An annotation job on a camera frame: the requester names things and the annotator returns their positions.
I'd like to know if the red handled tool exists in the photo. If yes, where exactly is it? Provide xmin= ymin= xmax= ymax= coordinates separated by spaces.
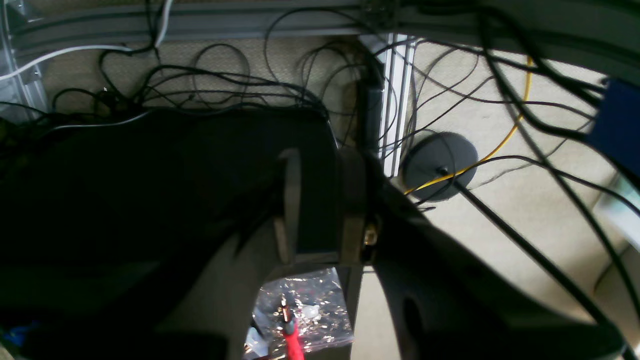
xmin=281 ymin=296 xmax=306 ymax=360

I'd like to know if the clear plastic bag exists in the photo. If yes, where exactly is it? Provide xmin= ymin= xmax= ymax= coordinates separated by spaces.
xmin=242 ymin=268 xmax=355 ymax=360

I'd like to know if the aluminium frame base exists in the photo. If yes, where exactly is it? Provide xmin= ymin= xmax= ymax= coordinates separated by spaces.
xmin=10 ymin=0 xmax=640 ymax=84

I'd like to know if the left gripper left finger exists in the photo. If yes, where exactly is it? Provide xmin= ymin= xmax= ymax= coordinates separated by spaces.
xmin=30 ymin=148 xmax=303 ymax=360

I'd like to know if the white cable on floor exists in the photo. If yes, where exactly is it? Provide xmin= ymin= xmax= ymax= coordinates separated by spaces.
xmin=0 ymin=0 xmax=175 ymax=83

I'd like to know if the blue box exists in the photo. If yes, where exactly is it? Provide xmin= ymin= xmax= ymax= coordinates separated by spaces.
xmin=586 ymin=79 xmax=640 ymax=177

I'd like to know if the yellow cable on floor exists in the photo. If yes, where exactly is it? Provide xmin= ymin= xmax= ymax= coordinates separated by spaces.
xmin=404 ymin=55 xmax=535 ymax=196

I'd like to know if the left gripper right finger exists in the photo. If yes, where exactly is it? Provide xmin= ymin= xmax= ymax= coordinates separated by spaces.
xmin=337 ymin=147 xmax=626 ymax=360

